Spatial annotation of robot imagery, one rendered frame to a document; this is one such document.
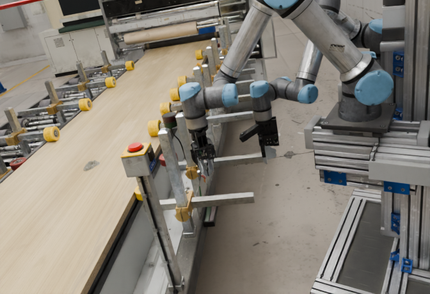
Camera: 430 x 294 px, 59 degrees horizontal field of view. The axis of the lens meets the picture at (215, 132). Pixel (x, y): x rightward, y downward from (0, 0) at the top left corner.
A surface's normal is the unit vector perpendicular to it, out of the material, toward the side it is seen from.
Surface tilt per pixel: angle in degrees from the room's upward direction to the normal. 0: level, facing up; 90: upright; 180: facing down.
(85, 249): 0
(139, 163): 90
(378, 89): 96
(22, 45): 90
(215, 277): 0
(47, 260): 0
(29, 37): 90
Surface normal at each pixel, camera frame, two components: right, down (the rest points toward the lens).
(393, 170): -0.51, 0.44
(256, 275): -0.18, -0.89
